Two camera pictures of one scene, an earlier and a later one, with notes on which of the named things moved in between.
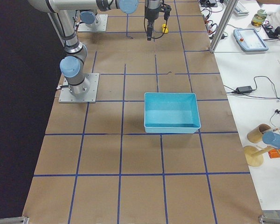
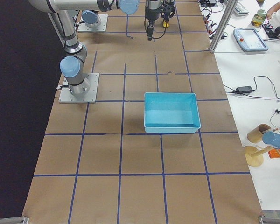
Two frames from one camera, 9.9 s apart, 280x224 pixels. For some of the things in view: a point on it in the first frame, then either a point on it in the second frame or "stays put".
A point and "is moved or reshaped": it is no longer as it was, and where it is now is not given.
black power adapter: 244,89 stays put
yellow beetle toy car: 166,31 is moved or reshaped
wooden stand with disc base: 255,158 stays put
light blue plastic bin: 171,113 stays put
